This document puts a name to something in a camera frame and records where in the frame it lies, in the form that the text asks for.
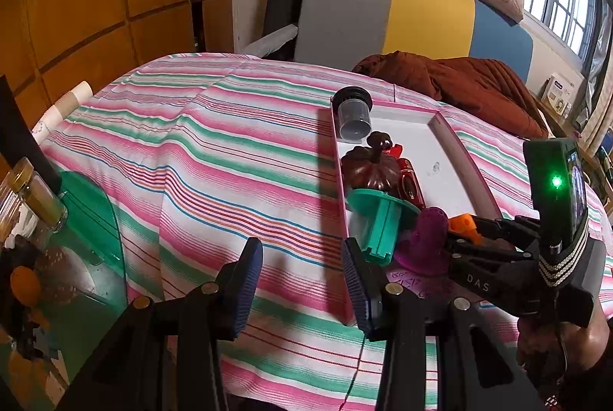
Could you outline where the white plastic wrapped bar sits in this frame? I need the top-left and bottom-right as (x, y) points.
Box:
(239, 24), (298, 57)

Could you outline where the orange toy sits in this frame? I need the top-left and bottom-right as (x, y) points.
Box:
(447, 212), (482, 244)

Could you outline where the brown pumpkin-shaped ornament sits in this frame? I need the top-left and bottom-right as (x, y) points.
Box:
(341, 131), (400, 192)

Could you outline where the glass jar with yellow lid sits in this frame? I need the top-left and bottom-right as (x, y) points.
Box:
(7, 157), (68, 232)

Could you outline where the thin black cable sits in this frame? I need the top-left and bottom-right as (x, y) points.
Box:
(341, 334), (366, 411)

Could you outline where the grey yellow blue headboard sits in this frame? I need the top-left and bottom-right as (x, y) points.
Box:
(293, 0), (534, 84)

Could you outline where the white cardboard box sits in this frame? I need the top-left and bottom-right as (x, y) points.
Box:
(541, 73), (575, 117)

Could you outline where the clear container with black cap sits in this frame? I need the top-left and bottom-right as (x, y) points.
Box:
(334, 87), (373, 141)

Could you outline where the green glass table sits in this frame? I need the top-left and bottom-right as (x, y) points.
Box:
(0, 172), (128, 411)

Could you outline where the grey side curtain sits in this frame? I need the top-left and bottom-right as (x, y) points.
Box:
(572, 0), (613, 144)

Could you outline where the white tray with pink rim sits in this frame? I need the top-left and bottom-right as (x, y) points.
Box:
(329, 97), (503, 328)

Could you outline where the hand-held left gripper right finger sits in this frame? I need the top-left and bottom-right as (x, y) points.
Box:
(341, 237), (547, 411)

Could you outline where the green plastic spool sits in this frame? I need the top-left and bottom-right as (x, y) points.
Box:
(346, 188), (422, 267)

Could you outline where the red toy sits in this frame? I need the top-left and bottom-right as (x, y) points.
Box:
(383, 143), (427, 210)

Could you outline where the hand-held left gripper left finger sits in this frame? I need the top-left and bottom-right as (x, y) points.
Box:
(57, 237), (264, 411)

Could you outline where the person's right hand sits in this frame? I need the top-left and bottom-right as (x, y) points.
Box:
(515, 310), (613, 393)

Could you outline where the purple toy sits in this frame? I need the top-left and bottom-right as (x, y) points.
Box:
(395, 207), (451, 275)

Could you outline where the pink green striped blanket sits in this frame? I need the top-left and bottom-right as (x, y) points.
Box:
(36, 52), (613, 411)

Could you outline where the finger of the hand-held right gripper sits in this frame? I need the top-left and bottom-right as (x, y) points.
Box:
(443, 237), (534, 301)
(467, 214), (544, 251)

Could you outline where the brown duvet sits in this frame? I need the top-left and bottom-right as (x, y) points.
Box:
(352, 51), (549, 139)

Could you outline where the orange fruit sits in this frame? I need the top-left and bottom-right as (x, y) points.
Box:
(10, 265), (41, 306)

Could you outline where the clear glass jar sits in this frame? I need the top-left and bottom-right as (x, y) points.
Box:
(0, 186), (39, 249)

